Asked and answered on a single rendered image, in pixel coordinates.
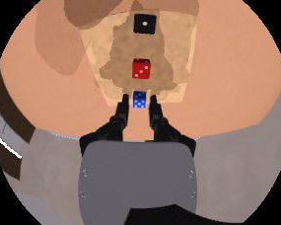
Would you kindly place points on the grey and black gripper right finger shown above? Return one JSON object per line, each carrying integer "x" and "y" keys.
{"x": 163, "y": 131}

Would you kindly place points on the black die with white pips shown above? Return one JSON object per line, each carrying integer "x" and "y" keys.
{"x": 144, "y": 24}

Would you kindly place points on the blue die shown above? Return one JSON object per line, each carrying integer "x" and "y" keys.
{"x": 139, "y": 99}

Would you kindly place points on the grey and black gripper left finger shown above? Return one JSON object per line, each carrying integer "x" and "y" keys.
{"x": 112, "y": 130}

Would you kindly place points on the tan mat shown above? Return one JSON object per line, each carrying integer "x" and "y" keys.
{"x": 111, "y": 47}

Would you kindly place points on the red die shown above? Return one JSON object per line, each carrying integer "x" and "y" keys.
{"x": 141, "y": 68}

